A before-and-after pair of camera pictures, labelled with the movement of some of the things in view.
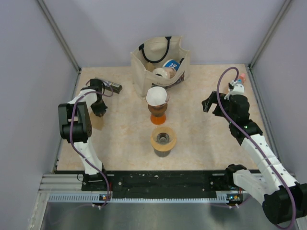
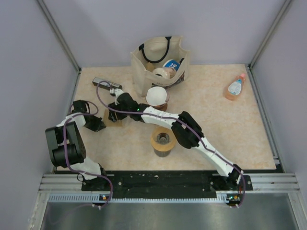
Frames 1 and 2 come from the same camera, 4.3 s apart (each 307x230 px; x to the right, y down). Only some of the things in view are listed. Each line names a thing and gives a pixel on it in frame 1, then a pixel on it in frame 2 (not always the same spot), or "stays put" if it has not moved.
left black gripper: [101, 110] → [99, 126]
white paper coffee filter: [156, 96] stays put
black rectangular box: [117, 88] stays put
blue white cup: [173, 63] stays put
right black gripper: [207, 103] → [112, 115]
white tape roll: [166, 73] stays put
